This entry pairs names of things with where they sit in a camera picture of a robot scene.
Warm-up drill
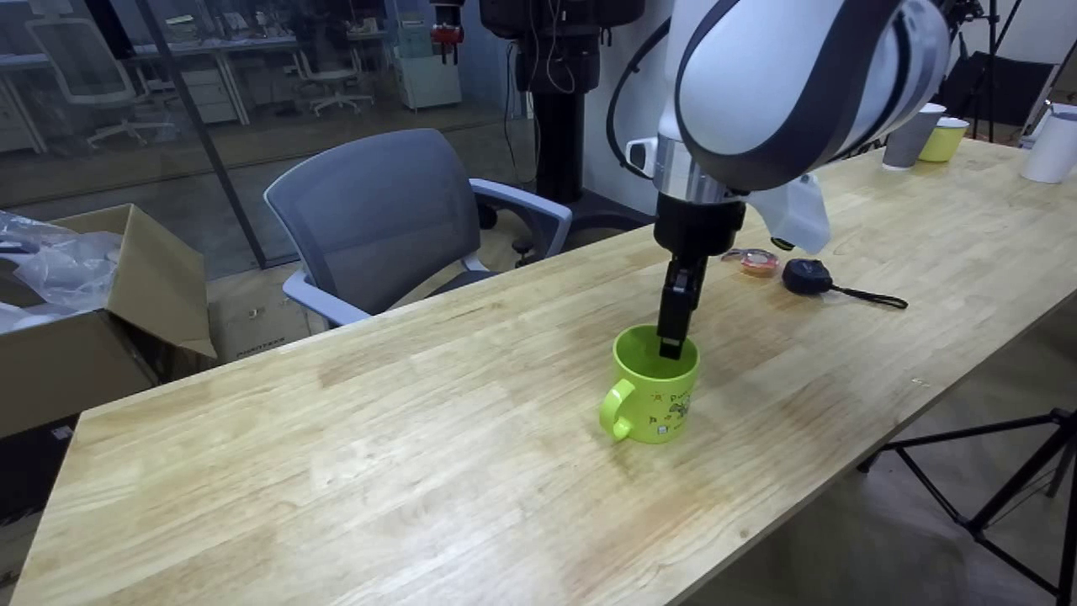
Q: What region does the clear plastic bag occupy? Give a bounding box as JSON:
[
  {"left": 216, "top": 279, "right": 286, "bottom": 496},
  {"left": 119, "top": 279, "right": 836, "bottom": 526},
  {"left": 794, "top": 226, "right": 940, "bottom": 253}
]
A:
[{"left": 0, "top": 208, "right": 123, "bottom": 338}]

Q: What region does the pale green cabinet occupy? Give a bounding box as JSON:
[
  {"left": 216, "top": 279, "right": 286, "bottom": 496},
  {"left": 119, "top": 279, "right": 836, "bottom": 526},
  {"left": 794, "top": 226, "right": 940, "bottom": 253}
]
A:
[{"left": 390, "top": 17, "right": 469, "bottom": 116}]

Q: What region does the black camera tripod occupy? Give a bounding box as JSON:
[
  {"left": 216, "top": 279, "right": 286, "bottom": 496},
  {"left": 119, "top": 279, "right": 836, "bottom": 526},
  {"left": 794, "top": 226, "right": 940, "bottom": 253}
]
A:
[{"left": 857, "top": 405, "right": 1077, "bottom": 606}]

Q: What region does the lime green mug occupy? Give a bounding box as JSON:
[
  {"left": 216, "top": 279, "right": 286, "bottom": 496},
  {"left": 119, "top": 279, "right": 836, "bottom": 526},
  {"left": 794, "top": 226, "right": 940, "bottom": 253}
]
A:
[{"left": 594, "top": 319, "right": 704, "bottom": 449}]

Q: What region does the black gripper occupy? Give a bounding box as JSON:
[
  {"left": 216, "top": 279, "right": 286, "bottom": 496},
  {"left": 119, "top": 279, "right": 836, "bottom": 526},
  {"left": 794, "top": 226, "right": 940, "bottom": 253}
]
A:
[{"left": 652, "top": 193, "right": 750, "bottom": 363}]

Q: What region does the grey office chair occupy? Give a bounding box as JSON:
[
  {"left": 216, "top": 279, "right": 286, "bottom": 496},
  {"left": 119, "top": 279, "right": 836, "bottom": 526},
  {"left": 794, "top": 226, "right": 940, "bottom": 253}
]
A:
[{"left": 259, "top": 126, "right": 580, "bottom": 329}]

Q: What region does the yellow green cup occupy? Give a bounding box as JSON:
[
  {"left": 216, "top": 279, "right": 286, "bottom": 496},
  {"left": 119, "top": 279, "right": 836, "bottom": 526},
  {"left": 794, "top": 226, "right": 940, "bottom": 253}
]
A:
[{"left": 919, "top": 116, "right": 974, "bottom": 168}]

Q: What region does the black pillar stand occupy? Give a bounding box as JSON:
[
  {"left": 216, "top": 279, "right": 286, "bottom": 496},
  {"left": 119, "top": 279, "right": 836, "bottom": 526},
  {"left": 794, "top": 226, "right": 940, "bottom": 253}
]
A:
[{"left": 477, "top": 0, "right": 676, "bottom": 255}]

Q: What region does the red hanging object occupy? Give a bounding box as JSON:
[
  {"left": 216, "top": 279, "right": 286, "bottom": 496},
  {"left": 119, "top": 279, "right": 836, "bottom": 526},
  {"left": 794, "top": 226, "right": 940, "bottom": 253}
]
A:
[{"left": 428, "top": 0, "right": 469, "bottom": 67}]

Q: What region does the white swivel office chair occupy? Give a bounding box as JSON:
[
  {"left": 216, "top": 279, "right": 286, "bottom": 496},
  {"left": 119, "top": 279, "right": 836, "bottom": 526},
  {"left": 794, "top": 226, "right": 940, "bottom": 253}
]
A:
[{"left": 283, "top": 40, "right": 381, "bottom": 120}]

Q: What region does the grey paper cup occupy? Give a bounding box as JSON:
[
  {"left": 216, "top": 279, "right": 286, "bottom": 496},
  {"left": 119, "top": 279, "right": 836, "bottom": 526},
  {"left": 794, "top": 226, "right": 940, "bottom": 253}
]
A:
[{"left": 881, "top": 101, "right": 948, "bottom": 175}]

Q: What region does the brown cardboard box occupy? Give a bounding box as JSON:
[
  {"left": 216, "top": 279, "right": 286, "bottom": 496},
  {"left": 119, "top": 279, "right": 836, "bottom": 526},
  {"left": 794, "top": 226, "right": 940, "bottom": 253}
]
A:
[{"left": 0, "top": 203, "right": 218, "bottom": 444}]

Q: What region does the white mesh office chair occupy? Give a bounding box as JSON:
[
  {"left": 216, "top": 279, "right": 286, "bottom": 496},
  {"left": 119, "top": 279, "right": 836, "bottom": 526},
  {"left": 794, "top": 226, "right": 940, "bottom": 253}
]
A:
[{"left": 28, "top": 15, "right": 152, "bottom": 154}]

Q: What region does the black light stand tripod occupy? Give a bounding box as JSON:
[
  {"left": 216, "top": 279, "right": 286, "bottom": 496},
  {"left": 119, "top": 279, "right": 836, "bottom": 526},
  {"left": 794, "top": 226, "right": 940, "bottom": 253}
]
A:
[{"left": 945, "top": 0, "right": 1028, "bottom": 61}]

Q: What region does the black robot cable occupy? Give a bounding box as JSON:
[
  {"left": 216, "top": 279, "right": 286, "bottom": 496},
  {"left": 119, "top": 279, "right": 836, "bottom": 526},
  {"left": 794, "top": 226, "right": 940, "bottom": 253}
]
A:
[{"left": 602, "top": 17, "right": 676, "bottom": 184}]

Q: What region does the black slanted frame pole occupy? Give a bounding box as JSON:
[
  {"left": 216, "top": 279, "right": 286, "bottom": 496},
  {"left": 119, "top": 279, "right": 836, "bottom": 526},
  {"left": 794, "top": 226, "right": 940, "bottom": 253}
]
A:
[{"left": 80, "top": 0, "right": 271, "bottom": 272}]

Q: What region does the white drawer unit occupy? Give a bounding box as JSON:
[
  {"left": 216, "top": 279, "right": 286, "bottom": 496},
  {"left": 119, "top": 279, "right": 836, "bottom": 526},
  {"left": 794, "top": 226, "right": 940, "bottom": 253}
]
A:
[{"left": 166, "top": 61, "right": 252, "bottom": 130}]

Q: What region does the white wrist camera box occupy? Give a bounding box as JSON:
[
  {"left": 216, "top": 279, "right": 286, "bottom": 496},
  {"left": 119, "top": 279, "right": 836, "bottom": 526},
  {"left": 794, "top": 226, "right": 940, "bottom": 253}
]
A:
[{"left": 744, "top": 165, "right": 836, "bottom": 261}]

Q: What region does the white mug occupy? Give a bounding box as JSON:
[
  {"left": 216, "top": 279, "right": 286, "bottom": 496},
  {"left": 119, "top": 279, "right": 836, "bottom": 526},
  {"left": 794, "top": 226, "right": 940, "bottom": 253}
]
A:
[{"left": 1017, "top": 97, "right": 1077, "bottom": 189}]

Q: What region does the black chair backrest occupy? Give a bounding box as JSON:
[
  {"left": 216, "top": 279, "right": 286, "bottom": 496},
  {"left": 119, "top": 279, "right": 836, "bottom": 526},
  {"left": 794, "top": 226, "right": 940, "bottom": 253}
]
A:
[{"left": 940, "top": 46, "right": 1056, "bottom": 145}]

